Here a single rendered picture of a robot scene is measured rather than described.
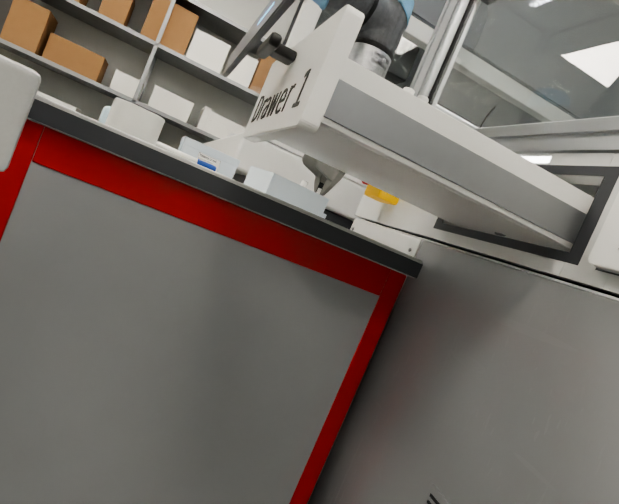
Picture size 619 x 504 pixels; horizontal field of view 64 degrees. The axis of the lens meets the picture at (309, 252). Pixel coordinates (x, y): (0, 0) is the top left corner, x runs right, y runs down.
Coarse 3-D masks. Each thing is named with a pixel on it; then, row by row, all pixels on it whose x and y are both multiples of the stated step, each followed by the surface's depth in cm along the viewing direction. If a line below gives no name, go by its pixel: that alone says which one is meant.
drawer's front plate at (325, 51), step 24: (336, 24) 42; (360, 24) 41; (312, 48) 47; (336, 48) 41; (288, 72) 54; (312, 72) 44; (336, 72) 42; (312, 96) 41; (264, 120) 57; (288, 120) 45; (312, 120) 42
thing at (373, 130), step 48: (336, 96) 44; (384, 96) 45; (288, 144) 67; (336, 144) 52; (384, 144) 46; (432, 144) 47; (480, 144) 49; (432, 192) 56; (480, 192) 50; (528, 192) 51; (576, 192) 53; (528, 240) 62
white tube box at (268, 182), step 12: (252, 168) 86; (252, 180) 85; (264, 180) 82; (276, 180) 81; (288, 180) 82; (264, 192) 80; (276, 192) 81; (288, 192) 82; (300, 192) 84; (312, 192) 85; (300, 204) 84; (312, 204) 86; (324, 204) 87
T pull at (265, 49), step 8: (272, 32) 50; (272, 40) 50; (280, 40) 50; (264, 48) 53; (272, 48) 51; (280, 48) 53; (288, 48) 53; (264, 56) 55; (272, 56) 54; (280, 56) 53; (288, 56) 53; (288, 64) 55
